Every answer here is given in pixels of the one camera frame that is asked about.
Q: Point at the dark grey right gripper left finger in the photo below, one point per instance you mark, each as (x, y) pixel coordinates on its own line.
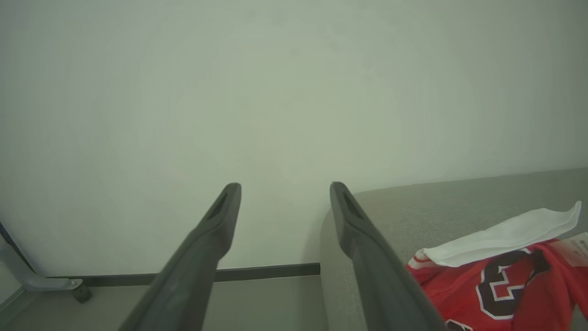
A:
(183, 280)

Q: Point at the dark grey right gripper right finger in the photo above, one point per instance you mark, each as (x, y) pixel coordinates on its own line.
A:
(381, 280)

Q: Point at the red jersey with black number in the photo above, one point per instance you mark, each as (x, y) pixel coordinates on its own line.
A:
(505, 285)

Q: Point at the grey fabric sofa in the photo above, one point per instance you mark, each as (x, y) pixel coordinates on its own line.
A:
(450, 207)

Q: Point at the black baseboard strip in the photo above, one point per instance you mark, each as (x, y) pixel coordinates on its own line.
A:
(119, 279)

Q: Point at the black caster wheel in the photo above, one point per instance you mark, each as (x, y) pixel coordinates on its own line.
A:
(81, 293)

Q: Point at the grey metal frame leg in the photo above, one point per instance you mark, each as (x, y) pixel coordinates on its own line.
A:
(27, 276)

